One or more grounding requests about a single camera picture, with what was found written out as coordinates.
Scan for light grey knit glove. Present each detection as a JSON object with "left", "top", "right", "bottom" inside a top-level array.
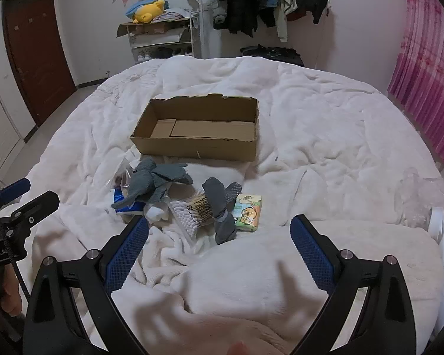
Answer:
[
  {"left": 111, "top": 157, "right": 160, "bottom": 209},
  {"left": 146, "top": 163, "right": 194, "bottom": 204}
]

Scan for small clear plastic bag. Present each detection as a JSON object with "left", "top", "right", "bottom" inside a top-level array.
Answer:
[{"left": 109, "top": 155, "right": 141, "bottom": 193}]

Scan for cardboard box with flaps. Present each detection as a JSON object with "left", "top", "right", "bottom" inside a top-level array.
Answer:
[{"left": 116, "top": 17, "right": 191, "bottom": 38}]

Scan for blue packet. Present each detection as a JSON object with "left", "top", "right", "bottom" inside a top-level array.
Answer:
[{"left": 113, "top": 188, "right": 146, "bottom": 218}]

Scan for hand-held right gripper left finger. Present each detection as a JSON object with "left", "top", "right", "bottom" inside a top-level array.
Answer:
[{"left": 22, "top": 214, "right": 160, "bottom": 355}]

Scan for white fluffy blanket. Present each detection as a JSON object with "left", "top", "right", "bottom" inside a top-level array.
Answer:
[{"left": 22, "top": 56, "right": 444, "bottom": 355}]

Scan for white hanging garment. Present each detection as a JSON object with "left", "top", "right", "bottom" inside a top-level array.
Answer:
[{"left": 198, "top": 0, "right": 230, "bottom": 60}]

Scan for black bag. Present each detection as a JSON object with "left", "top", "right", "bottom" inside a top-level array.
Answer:
[{"left": 240, "top": 44, "right": 305, "bottom": 67}]

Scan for folded pink clothes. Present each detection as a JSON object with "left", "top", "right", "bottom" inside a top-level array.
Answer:
[{"left": 153, "top": 9, "right": 189, "bottom": 22}]

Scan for dark grey dotted sock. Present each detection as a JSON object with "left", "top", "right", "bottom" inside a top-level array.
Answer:
[{"left": 224, "top": 182, "right": 243, "bottom": 208}]

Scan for crumpled clear plastic bag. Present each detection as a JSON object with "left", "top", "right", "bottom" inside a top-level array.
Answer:
[{"left": 398, "top": 168, "right": 444, "bottom": 228}]

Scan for pink curtain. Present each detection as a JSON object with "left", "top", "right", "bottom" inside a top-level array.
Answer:
[{"left": 387, "top": 0, "right": 444, "bottom": 165}]

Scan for pile of dark hanging clothes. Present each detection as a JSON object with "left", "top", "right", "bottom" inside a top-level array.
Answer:
[{"left": 211, "top": 0, "right": 334, "bottom": 43}]

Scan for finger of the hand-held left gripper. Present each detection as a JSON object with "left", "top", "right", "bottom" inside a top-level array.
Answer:
[
  {"left": 0, "top": 178, "right": 31, "bottom": 204},
  {"left": 12, "top": 191, "right": 60, "bottom": 230}
]

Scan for bag of cotton swabs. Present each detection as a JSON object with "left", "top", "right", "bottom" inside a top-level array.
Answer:
[{"left": 168, "top": 199, "right": 202, "bottom": 242}]

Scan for person's left hand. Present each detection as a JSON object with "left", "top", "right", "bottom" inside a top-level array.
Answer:
[{"left": 2, "top": 266, "right": 22, "bottom": 317}]

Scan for brown wooden door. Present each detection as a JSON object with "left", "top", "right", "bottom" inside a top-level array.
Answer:
[{"left": 2, "top": 0, "right": 76, "bottom": 126}]

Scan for white shoe rack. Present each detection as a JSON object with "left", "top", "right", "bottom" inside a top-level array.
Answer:
[{"left": 128, "top": 11, "right": 202, "bottom": 63}]

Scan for person's right hand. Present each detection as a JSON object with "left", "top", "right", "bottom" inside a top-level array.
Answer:
[{"left": 227, "top": 342, "right": 253, "bottom": 355}]

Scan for blue plush pillow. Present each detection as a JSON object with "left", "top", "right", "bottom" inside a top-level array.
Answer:
[{"left": 125, "top": 0, "right": 160, "bottom": 18}]

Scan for yellow plush toy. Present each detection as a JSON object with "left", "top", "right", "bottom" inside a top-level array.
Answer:
[{"left": 132, "top": 0, "right": 166, "bottom": 25}]

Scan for white sock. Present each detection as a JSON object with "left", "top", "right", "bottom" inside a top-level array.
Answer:
[{"left": 144, "top": 205, "right": 171, "bottom": 224}]

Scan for cartoon print tissue pack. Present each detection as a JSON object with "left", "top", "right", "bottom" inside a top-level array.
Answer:
[{"left": 235, "top": 193, "right": 263, "bottom": 233}]

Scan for tan bristle brush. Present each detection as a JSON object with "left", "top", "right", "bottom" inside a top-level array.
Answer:
[{"left": 187, "top": 191, "right": 217, "bottom": 226}]

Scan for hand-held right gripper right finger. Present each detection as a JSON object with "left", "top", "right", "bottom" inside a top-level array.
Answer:
[{"left": 289, "top": 214, "right": 417, "bottom": 355}]

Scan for white cabinet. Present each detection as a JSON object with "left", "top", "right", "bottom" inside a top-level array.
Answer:
[{"left": 0, "top": 26, "right": 26, "bottom": 178}]

